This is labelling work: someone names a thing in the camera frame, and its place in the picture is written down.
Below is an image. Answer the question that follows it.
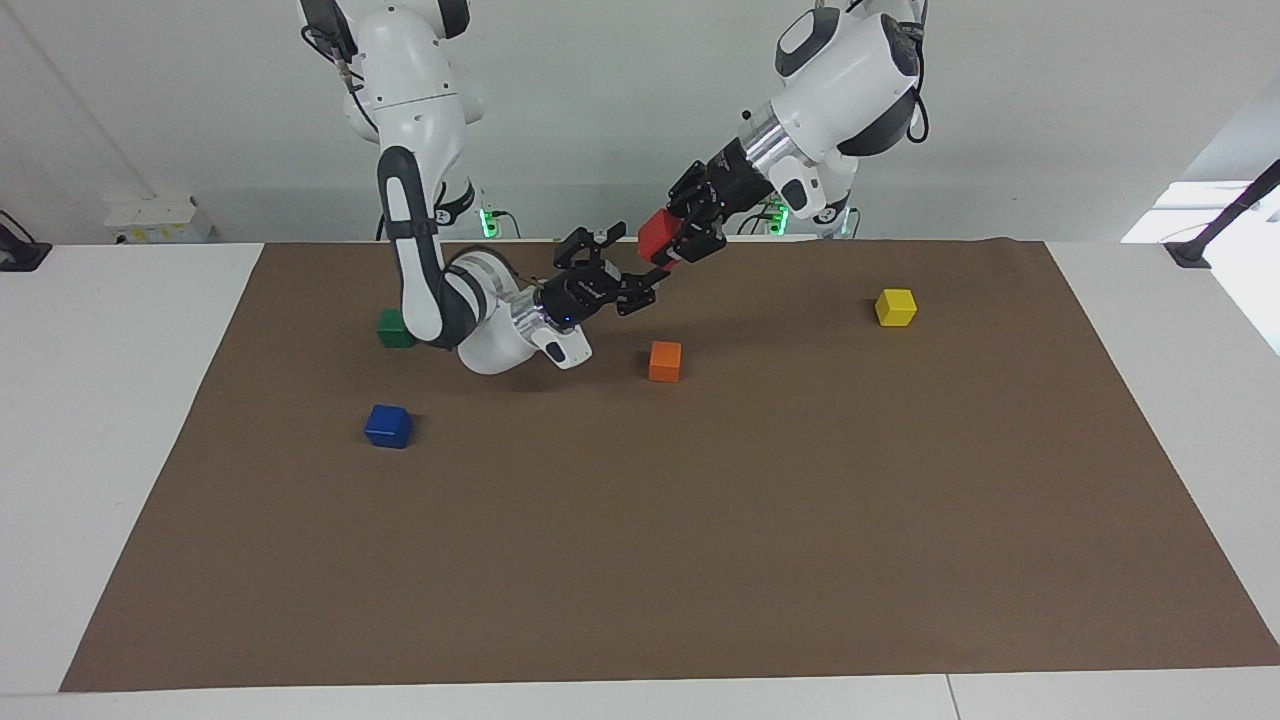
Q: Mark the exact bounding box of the brown paper mat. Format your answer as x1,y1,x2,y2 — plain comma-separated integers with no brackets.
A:
60,238,1280,693

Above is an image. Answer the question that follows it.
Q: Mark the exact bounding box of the white electrical box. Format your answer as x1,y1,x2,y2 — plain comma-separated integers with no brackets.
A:
105,195,216,245

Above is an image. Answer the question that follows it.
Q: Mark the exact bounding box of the black table clamp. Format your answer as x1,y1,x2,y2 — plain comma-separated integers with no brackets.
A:
0,210,53,273

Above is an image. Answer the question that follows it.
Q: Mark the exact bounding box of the black angled stand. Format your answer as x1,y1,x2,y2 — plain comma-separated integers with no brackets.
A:
1165,158,1280,269

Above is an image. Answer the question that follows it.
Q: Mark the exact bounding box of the blue wooden block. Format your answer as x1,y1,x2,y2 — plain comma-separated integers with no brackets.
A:
364,404,414,449

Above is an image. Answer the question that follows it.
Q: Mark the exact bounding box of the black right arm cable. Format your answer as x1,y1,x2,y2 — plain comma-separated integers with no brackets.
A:
300,22,383,137

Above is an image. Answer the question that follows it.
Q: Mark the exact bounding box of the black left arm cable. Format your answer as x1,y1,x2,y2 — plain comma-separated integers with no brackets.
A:
898,0,931,143

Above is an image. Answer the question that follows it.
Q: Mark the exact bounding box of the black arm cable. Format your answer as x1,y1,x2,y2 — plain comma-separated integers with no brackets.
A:
300,22,383,137
898,0,931,143

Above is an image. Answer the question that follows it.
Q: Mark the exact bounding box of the red wooden block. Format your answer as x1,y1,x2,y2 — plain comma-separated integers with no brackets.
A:
638,208,686,266

